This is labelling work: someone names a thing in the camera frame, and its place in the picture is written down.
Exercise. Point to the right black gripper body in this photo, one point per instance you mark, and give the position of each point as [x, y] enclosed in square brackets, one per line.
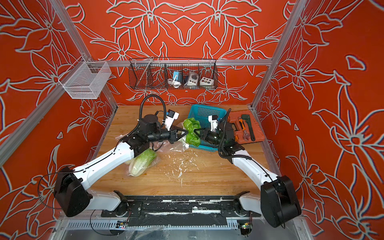
[211, 137]

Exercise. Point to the black wire wall basket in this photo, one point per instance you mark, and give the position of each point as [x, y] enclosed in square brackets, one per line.
[159, 76]

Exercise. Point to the clear zipper bag pink dots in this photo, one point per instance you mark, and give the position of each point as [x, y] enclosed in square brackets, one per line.
[135, 152]

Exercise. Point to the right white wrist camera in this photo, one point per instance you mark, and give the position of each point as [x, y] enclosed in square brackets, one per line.
[214, 122]

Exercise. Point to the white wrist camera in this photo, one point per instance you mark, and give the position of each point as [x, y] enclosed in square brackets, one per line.
[214, 122]
[171, 116]

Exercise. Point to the clear plastic wall bin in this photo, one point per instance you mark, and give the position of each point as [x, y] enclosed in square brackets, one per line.
[85, 81]

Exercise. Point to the blue white charger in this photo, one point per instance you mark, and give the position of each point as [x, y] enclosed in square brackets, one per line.
[177, 77]

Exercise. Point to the black pipe wrench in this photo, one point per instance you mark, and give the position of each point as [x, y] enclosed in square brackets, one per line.
[247, 119]

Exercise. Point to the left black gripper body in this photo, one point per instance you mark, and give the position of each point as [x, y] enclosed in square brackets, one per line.
[172, 138]

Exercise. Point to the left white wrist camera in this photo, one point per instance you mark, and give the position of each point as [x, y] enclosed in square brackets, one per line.
[171, 116]

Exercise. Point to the aluminium frame crossbar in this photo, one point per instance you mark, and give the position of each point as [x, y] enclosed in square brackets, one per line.
[219, 63]

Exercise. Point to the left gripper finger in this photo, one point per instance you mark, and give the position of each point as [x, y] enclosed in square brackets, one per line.
[182, 130]
[182, 137]

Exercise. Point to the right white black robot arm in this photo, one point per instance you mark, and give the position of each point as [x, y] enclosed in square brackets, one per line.
[278, 202]

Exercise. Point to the white power strip cube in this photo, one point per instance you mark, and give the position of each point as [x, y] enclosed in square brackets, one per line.
[206, 82]

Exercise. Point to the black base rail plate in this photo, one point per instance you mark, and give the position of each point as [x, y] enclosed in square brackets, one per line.
[183, 211]

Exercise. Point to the orange handled pliers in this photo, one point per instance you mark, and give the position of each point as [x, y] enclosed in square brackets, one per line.
[242, 124]

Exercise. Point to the orange tool case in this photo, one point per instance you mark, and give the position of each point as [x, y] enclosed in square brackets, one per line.
[243, 137]

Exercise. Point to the teal plastic basket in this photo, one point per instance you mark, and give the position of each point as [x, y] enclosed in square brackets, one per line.
[201, 114]

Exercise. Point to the white adapter with sockets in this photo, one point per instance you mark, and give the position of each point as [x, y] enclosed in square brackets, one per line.
[193, 79]

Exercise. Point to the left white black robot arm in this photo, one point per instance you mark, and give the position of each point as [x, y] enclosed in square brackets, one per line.
[73, 187]

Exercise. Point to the chinese cabbage long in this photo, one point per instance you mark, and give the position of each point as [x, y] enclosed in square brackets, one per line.
[141, 163]

